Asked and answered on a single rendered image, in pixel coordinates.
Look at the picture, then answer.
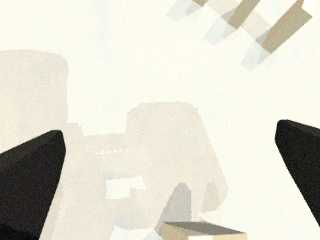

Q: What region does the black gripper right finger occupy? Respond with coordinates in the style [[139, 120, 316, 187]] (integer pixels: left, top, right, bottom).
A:
[[275, 120, 320, 227]]

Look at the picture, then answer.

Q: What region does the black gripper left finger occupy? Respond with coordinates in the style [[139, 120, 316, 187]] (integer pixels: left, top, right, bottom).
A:
[[0, 129, 67, 240]]

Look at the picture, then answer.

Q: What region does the beige domino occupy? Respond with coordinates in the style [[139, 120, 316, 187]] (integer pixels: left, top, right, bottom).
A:
[[192, 0, 207, 8], [228, 0, 261, 29], [163, 221, 248, 240], [263, 0, 319, 55]]

